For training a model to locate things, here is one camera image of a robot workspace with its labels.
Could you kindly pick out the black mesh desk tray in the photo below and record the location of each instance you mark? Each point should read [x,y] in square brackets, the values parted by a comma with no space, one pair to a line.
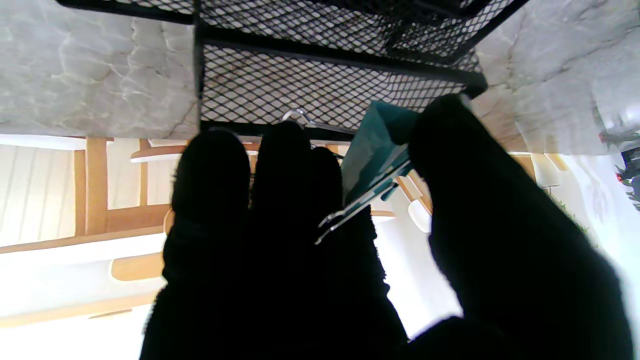
[310,60]

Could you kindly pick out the teal binder clip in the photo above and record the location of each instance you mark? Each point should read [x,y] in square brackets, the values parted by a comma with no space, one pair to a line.
[375,145]

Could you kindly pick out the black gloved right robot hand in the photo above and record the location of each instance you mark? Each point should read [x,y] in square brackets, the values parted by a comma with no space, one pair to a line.
[280,280]

